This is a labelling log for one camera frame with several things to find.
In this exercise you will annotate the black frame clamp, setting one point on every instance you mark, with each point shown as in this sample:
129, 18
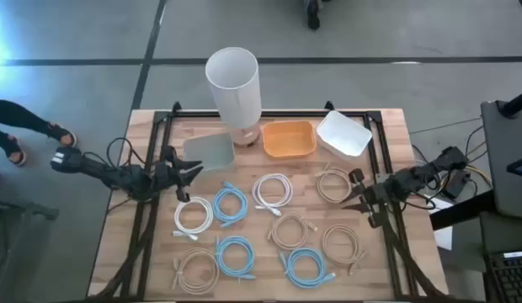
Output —
329, 105
177, 106

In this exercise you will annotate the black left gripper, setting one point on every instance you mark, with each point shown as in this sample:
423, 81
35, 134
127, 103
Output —
168, 174

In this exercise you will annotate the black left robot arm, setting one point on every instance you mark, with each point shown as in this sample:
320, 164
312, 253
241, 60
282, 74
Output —
118, 177

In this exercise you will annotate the orange plastic bin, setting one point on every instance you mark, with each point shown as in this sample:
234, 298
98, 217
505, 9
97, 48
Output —
288, 139

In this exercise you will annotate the grey plastic bin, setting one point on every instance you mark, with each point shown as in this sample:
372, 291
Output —
208, 151

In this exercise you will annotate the black laptop keyboard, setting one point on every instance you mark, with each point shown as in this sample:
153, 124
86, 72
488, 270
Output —
511, 278

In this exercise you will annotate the white plastic bin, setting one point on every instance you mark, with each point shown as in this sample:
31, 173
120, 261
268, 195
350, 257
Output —
343, 134

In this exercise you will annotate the person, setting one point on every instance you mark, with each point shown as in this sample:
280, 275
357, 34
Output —
17, 115

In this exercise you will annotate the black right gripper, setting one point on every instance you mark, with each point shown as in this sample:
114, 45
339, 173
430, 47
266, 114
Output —
376, 198

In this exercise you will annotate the white paper sheet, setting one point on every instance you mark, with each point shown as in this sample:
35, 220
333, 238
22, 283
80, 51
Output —
444, 235

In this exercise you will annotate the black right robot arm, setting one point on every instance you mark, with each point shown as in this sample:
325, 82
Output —
417, 177

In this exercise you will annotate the black power supply box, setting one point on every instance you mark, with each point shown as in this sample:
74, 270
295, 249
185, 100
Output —
456, 185

